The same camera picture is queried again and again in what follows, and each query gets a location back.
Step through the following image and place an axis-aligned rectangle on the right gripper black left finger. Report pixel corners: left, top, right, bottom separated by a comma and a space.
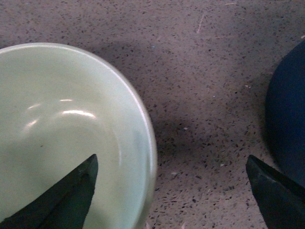
0, 154, 98, 229

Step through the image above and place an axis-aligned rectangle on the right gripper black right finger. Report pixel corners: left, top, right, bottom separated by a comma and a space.
246, 155, 305, 229

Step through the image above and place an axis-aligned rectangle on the dark blue saucepan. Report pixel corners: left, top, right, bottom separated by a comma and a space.
265, 42, 305, 186

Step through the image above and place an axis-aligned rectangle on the light green bowl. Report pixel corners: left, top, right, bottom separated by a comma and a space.
0, 43, 157, 229

